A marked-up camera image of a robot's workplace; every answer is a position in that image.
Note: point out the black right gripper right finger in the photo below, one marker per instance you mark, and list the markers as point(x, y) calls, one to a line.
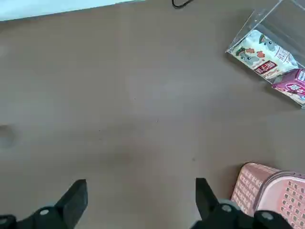
point(205, 200)

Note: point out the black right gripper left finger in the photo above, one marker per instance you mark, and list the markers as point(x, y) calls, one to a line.
point(71, 202)

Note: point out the pink plastic basket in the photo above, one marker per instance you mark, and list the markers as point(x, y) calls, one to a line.
point(257, 183)

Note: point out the purple snack box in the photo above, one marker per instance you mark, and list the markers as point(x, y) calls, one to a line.
point(291, 83)

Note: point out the white cartoon snack packet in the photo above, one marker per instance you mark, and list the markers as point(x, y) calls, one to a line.
point(262, 52)

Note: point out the clear acrylic display box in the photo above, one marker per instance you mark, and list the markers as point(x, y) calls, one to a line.
point(274, 21)

